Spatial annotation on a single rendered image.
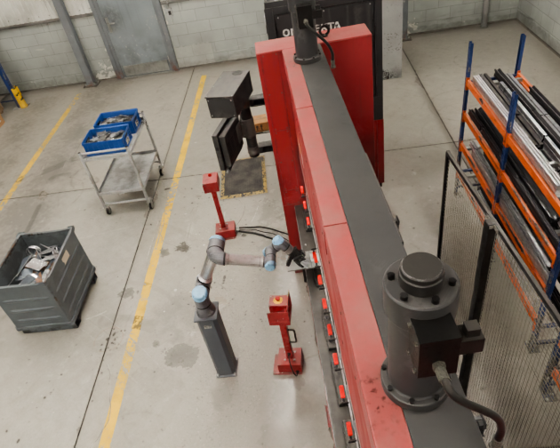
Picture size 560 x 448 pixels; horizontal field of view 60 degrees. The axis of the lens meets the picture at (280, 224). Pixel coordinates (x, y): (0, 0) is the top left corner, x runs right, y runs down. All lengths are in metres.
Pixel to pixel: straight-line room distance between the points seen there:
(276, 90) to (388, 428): 2.90
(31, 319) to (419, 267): 4.58
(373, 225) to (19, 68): 10.10
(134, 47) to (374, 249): 8.99
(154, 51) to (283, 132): 6.64
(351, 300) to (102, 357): 3.58
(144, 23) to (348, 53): 6.86
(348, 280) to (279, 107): 2.37
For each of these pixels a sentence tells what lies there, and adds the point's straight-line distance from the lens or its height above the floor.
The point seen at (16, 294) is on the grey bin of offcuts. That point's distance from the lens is 5.14.
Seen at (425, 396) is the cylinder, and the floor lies 2.34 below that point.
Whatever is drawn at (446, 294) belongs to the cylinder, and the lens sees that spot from 1.17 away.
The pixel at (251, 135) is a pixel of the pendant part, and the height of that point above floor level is 1.35.
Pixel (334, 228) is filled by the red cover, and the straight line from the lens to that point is 1.98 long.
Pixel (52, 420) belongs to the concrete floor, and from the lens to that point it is 4.82.
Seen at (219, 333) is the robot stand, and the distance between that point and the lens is 3.95.
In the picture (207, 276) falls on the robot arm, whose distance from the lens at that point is 3.71.
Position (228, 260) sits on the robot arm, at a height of 1.31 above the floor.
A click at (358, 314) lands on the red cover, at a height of 2.30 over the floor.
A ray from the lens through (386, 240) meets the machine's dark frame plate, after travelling 1.91.
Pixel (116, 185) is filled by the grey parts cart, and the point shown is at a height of 0.33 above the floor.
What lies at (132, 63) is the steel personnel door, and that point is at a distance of 10.61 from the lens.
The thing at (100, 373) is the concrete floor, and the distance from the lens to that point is 4.88.
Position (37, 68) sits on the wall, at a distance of 11.33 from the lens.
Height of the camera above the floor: 3.59
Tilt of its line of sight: 40 degrees down
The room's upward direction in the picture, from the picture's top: 11 degrees counter-clockwise
